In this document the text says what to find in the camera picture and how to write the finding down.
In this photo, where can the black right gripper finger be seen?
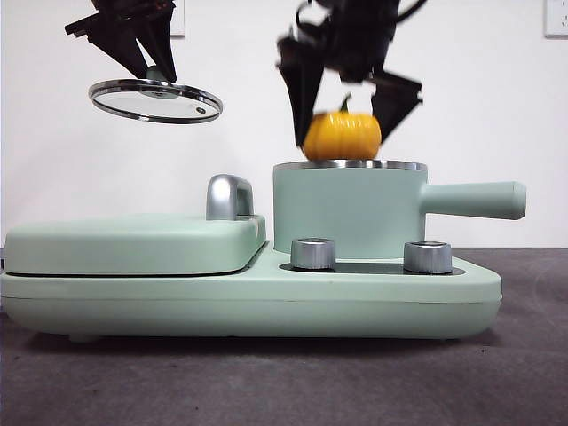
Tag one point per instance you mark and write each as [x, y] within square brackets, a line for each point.
[304, 80]
[397, 102]

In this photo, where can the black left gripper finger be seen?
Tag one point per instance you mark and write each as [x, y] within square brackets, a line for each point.
[160, 40]
[115, 35]

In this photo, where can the glass lid with green knob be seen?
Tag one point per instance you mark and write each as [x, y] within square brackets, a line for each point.
[153, 93]

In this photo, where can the yellow toy pumpkin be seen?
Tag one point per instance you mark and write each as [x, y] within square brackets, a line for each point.
[341, 137]

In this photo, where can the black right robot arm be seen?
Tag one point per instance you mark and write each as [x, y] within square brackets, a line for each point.
[355, 35]

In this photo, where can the silver control knob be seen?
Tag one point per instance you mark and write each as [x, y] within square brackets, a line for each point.
[427, 257]
[313, 255]

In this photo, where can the black control panel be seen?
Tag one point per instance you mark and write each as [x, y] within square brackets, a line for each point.
[368, 268]

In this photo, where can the mint green hinged grill cover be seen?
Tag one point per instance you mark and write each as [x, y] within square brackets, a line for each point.
[111, 248]

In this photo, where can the mint green breakfast machine base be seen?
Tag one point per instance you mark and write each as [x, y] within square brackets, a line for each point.
[133, 306]

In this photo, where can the white wall socket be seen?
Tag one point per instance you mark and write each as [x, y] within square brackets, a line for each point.
[179, 22]
[557, 18]

